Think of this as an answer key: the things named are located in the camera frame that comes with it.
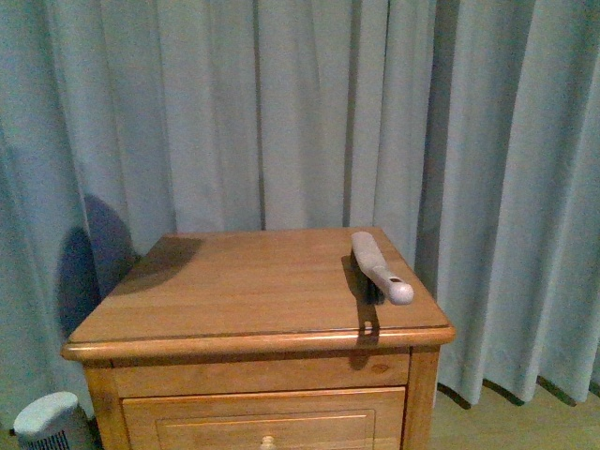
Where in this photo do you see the beige hand brush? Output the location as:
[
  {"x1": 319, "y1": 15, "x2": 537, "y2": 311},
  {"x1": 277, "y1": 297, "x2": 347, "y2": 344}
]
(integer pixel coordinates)
[{"x1": 352, "y1": 232, "x2": 414, "y2": 306}]

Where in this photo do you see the wooden nightstand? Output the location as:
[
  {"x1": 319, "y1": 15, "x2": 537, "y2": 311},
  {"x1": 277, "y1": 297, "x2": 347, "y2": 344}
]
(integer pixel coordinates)
[{"x1": 62, "y1": 228, "x2": 456, "y2": 449}]

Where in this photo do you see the teal curtain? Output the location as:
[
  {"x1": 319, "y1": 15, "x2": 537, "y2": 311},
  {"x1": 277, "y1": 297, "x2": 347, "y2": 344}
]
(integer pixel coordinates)
[{"x1": 1, "y1": 1, "x2": 599, "y2": 428}]

